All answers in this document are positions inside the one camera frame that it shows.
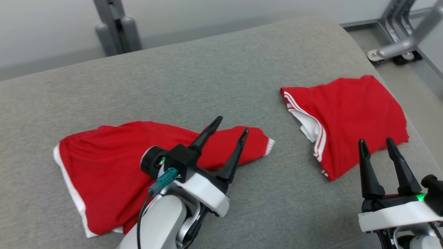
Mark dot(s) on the grey metal stand with caster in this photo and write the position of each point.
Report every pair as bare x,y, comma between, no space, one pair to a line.
398,48

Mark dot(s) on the red garment striped white trim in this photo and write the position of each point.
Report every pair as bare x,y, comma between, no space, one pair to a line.
356,114

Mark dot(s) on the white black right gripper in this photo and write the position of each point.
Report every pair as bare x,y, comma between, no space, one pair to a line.
394,216

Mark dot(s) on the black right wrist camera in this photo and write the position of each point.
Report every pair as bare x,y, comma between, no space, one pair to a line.
434,193

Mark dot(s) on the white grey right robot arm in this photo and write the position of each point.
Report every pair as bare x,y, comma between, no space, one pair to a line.
422,242

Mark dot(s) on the grey metal frame post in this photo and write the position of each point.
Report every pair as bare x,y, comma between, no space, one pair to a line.
116,31

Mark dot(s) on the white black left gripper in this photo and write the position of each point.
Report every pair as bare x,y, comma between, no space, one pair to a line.
207,193

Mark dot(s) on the red garment plain white trim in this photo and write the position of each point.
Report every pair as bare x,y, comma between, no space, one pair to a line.
104,166

